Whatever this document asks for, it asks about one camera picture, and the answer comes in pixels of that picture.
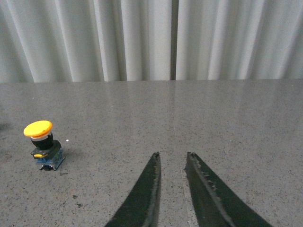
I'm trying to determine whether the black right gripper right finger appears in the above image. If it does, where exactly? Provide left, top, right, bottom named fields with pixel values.
left=185, top=152, right=271, bottom=227

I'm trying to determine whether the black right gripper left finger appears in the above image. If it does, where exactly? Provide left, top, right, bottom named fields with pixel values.
left=106, top=152, right=161, bottom=227

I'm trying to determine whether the yellow mushroom push button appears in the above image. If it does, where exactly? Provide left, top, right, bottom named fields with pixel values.
left=23, top=120, right=65, bottom=171

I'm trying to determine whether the white pleated curtain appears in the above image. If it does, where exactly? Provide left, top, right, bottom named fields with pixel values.
left=0, top=0, right=303, bottom=83

